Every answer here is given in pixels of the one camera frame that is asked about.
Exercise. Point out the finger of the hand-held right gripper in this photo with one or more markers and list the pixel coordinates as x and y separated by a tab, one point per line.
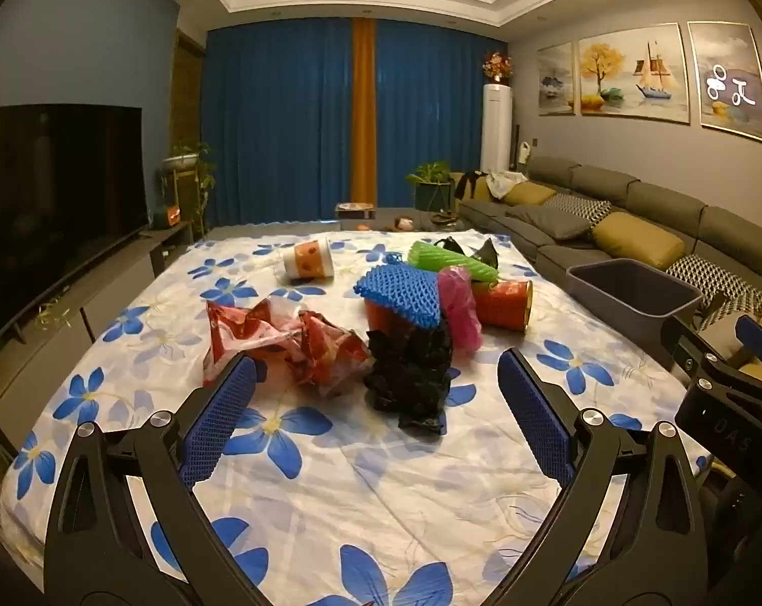
759	331
687	347

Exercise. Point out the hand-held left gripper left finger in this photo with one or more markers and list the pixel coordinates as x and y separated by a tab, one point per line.
220	416

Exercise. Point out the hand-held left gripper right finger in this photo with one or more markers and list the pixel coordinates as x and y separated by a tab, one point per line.
535	416

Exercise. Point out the grey trash bin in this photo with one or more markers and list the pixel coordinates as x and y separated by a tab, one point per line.
633	306

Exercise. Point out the red plastic bag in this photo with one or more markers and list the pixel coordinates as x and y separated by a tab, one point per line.
261	338

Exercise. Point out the red snack tube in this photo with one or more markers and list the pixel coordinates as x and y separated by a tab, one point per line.
500	304

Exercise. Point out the black plastic bag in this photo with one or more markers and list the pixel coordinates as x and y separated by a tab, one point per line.
412	366

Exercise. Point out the pink plastic bag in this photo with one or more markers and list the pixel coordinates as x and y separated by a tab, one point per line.
456	303

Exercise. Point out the black foil wrapper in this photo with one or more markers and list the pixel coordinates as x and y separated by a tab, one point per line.
450	244
487	255

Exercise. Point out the green foam net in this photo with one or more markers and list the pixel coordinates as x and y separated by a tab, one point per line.
450	259

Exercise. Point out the white orange paper cup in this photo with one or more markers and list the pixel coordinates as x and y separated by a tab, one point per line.
308	260

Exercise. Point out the blue foam net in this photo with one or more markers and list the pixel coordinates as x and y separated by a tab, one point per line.
399	290

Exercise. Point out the beige and houndstooth cushion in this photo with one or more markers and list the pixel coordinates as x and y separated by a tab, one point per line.
731	314

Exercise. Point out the large houndstooth cushion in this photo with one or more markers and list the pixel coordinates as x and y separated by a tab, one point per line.
715	278

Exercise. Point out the large yellow cushion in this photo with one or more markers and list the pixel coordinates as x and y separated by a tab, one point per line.
636	240

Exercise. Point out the grey and yellow sofa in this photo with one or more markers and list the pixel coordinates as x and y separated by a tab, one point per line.
665	199

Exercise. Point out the blue floral bed sheet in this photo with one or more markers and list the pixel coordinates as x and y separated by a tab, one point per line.
368	492

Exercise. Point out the grey television cabinet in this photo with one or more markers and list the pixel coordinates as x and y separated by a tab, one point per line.
103	290

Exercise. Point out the small houndstooth cushion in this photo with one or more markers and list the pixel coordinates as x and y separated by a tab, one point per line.
576	205

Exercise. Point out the grey cushion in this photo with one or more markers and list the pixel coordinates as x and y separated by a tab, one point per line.
551	222

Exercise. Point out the grey coffee table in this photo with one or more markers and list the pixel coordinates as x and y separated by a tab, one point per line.
280	227

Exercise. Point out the small orange device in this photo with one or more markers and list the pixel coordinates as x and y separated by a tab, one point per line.
166	214

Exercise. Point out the dark glass bowl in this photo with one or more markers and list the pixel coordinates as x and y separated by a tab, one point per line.
444	218

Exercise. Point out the small yellow cushion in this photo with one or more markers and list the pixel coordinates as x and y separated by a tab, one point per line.
529	194

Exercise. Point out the small figurine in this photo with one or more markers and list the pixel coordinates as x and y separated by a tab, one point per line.
405	224

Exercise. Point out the white cloth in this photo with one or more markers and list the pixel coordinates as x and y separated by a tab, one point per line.
504	181

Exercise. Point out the black garment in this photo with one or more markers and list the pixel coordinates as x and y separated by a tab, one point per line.
472	186

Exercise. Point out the flat printed box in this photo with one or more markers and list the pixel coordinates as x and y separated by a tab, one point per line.
355	209

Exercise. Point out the framed painting with light glare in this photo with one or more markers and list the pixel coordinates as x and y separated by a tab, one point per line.
728	82

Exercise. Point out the green potted plant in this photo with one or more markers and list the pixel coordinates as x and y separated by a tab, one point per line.
432	183

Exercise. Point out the trailing potted plant on stand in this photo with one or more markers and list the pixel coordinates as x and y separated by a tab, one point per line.
188	161

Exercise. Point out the flat screen television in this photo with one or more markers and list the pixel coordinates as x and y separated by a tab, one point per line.
52	208

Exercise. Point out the framed sailboat painting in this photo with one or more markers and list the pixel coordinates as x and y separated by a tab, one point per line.
633	72

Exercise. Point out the white standing air conditioner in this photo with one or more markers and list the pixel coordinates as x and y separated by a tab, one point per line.
497	129

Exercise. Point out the blue curtain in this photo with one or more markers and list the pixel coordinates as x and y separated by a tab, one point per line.
276	126
437	107

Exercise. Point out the small framed painting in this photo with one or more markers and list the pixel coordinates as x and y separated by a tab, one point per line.
556	79

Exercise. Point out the wooden partition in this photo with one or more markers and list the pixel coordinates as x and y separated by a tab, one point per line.
185	107

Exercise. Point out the orange flower decoration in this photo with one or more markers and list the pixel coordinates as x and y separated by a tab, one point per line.
497	66

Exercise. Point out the orange curtain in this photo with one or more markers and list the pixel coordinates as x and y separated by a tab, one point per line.
364	107

